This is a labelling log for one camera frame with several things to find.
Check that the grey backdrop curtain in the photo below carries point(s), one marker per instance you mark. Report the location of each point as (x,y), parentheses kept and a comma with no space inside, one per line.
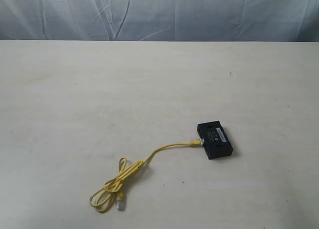
(160,20)

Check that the black network switch box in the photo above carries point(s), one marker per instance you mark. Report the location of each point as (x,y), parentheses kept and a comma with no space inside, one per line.
(214,140)

